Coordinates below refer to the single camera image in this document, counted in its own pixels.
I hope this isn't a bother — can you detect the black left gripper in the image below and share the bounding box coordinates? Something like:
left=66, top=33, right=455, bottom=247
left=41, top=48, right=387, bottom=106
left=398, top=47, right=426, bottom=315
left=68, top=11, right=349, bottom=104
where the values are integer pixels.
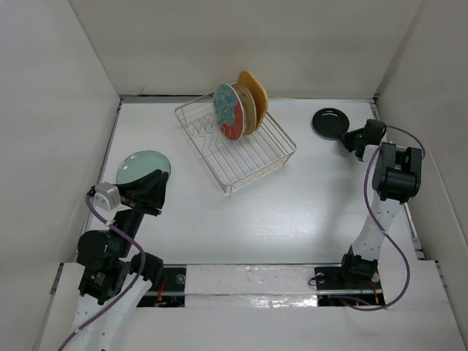
left=112, top=167, right=168, bottom=255

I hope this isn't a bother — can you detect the black round plate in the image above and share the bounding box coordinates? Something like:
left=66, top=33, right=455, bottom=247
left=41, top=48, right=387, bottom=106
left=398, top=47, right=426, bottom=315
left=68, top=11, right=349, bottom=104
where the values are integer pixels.
left=312, top=107, right=350, bottom=139

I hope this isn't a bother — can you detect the beige bird painted plate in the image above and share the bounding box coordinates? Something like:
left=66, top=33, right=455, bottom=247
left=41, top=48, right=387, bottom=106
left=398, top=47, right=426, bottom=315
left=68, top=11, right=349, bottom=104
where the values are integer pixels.
left=232, top=84, right=257, bottom=135

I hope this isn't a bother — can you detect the red teal flower plate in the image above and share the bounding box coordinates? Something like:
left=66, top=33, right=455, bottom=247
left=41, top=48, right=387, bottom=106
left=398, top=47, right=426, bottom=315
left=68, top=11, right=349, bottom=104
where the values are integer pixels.
left=213, top=83, right=246, bottom=141

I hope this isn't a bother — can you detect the orange ribbed rectangular plate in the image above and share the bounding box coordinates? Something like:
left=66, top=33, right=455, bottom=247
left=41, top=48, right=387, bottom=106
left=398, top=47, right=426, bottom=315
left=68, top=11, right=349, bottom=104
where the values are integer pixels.
left=236, top=70, right=268, bottom=130

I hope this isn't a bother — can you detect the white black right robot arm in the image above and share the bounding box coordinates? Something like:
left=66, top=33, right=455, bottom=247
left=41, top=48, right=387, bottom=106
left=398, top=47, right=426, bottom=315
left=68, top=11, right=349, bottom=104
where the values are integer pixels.
left=336, top=119, right=426, bottom=289

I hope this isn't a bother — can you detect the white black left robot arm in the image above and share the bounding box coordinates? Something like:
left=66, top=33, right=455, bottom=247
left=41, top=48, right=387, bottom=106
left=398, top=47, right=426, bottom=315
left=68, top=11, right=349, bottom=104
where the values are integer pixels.
left=59, top=151, right=171, bottom=350

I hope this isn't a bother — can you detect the light green round plate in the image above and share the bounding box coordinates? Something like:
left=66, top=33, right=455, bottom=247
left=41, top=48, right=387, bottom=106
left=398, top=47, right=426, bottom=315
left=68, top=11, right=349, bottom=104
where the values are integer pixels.
left=116, top=151, right=171, bottom=184

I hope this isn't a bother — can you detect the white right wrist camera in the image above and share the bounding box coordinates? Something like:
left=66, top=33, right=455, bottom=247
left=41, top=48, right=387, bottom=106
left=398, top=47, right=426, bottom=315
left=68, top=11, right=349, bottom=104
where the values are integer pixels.
left=361, top=145, right=379, bottom=163

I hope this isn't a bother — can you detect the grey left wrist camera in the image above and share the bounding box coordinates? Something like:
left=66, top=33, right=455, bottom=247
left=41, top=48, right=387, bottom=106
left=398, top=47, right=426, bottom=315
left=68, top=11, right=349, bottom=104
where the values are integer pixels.
left=91, top=182, right=121, bottom=212

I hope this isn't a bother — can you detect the metal wire dish rack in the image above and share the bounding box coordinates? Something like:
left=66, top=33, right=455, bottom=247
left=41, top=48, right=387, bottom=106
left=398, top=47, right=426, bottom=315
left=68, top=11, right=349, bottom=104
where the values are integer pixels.
left=175, top=93, right=297, bottom=195

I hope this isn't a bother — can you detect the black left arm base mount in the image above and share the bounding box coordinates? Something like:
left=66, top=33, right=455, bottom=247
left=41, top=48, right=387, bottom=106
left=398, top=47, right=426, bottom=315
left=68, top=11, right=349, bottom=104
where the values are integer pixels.
left=137, top=265, right=186, bottom=308

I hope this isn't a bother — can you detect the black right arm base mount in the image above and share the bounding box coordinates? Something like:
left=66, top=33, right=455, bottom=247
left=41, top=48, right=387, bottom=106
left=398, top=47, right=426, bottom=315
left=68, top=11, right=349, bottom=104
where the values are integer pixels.
left=308, top=265, right=385, bottom=307

